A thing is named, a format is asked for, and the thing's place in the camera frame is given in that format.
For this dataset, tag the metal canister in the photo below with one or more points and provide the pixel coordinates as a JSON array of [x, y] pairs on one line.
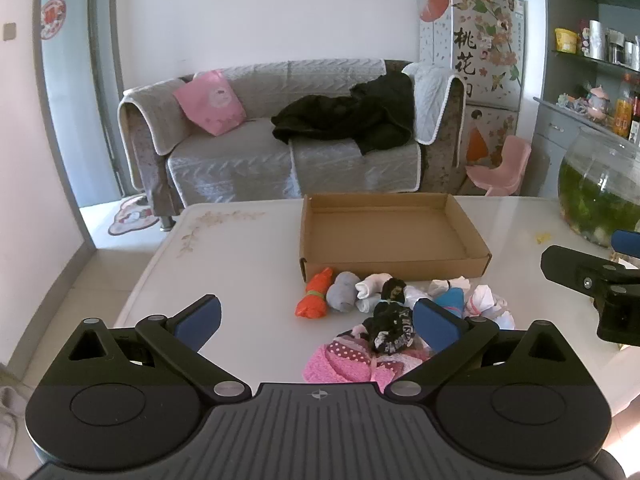
[[632, 54], [615, 46], [596, 39]]

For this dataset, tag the red round door sticker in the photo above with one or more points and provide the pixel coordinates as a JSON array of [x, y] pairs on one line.
[[52, 17]]

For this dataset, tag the pink cushion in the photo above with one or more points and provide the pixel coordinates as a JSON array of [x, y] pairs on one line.
[[212, 102]]

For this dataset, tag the pink fluffy sock bundle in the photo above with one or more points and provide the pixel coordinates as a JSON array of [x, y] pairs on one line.
[[335, 365]]

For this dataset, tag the yellow tub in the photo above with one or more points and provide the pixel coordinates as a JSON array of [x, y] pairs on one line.
[[565, 41]]

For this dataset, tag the grey sofa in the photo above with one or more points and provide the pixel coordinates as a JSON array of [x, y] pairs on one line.
[[240, 160]]

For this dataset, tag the white crinkled red-banded bundle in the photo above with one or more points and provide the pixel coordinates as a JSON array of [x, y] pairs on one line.
[[487, 305]]

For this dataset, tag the dark sauce bottle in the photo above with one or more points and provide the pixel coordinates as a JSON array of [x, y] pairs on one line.
[[635, 120]]

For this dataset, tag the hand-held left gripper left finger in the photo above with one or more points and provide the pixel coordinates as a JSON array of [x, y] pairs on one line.
[[200, 322]]

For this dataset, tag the orange drink bottle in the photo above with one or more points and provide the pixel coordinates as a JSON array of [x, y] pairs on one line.
[[622, 110]]

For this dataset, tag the glass fish bowl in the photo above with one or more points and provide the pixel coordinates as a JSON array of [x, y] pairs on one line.
[[595, 200]]

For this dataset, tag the grey cabinet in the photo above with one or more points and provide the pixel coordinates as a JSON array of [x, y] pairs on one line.
[[547, 130]]

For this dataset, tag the pink teapot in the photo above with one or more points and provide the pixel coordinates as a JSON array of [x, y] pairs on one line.
[[596, 104]]

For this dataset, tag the glass sliding door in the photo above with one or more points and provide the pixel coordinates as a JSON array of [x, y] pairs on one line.
[[85, 110]]

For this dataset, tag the white grey sock bundle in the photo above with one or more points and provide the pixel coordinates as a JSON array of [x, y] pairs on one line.
[[447, 285]]

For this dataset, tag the wall switch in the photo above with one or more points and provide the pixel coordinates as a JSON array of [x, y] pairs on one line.
[[8, 31]]

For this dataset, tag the black white-printed sock bundle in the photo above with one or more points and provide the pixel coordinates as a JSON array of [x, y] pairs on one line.
[[392, 330]]

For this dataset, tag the blue sock bundle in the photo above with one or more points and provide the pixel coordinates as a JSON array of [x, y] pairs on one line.
[[450, 302]]

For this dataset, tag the white quilted blanket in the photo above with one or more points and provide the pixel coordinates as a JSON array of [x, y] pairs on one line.
[[432, 95]]

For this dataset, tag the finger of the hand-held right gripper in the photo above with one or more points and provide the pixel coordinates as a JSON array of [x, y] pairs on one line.
[[565, 262], [627, 242]]

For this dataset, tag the brown cardboard box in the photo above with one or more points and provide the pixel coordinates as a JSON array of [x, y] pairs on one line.
[[380, 230]]

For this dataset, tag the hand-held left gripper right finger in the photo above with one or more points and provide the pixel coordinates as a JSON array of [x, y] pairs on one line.
[[435, 327]]

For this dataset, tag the flower-patterned refrigerator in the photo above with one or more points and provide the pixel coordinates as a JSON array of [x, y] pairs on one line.
[[480, 60]]

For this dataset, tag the pink plastic chair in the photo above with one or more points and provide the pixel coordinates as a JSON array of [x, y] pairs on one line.
[[510, 160]]

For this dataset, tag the orange green-banded sock bundle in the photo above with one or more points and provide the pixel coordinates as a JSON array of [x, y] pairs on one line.
[[312, 302]]

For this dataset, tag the small ceramic ornaments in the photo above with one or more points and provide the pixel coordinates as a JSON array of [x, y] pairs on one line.
[[570, 101]]

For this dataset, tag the black clothes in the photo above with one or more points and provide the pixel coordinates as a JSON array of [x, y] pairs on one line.
[[360, 115]]

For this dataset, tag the patterned floor rug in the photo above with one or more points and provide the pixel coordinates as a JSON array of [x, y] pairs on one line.
[[127, 217]]

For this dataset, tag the grey knitted armrest cover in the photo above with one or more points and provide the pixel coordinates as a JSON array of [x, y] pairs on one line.
[[155, 115]]

